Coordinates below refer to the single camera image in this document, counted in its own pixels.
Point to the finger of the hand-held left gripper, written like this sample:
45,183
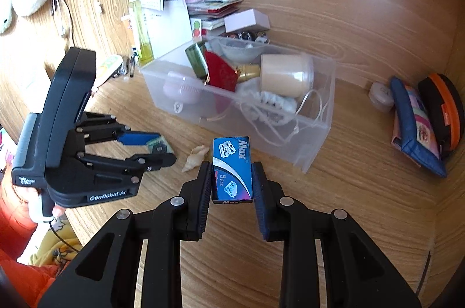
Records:
156,161
138,138

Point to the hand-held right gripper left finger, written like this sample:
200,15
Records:
199,206

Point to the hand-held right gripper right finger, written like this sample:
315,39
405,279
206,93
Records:
259,206

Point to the small green packet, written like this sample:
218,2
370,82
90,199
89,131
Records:
163,145

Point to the small blue box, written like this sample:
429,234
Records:
230,166

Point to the pink round container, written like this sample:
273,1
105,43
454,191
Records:
181,88

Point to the clear plastic storage box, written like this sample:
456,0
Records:
312,133

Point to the dark green jar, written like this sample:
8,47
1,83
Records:
196,59

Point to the red velvet pouch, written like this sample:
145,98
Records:
221,73

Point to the wooden desktop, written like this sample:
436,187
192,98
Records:
345,206

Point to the person's left hand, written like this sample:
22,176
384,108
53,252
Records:
59,211

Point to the beige seashell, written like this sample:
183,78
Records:
194,159

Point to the green orange white tube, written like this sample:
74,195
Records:
107,70

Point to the yellow spray bottle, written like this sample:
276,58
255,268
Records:
142,35

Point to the white paper bag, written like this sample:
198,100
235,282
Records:
172,28

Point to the colourful dot sticker sheet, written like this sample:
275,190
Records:
197,26

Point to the white bowl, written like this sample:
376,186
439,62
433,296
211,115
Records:
236,52

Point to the stack of packets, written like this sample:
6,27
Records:
218,10

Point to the metal key bunch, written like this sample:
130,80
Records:
250,36

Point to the navy blue pouch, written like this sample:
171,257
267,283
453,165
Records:
410,151

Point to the small white box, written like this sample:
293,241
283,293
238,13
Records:
247,20

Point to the small white round case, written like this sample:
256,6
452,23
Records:
380,97

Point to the colourful printed pouch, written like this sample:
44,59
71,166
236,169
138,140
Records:
423,126

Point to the black orange case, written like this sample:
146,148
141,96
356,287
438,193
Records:
448,112

